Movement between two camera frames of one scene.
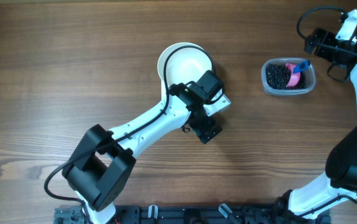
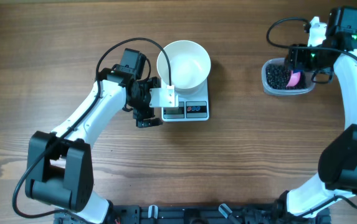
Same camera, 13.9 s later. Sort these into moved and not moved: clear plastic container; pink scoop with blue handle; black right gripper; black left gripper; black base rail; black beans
Moved: black left gripper; black right gripper
Not moved: black beans; clear plastic container; pink scoop with blue handle; black base rail
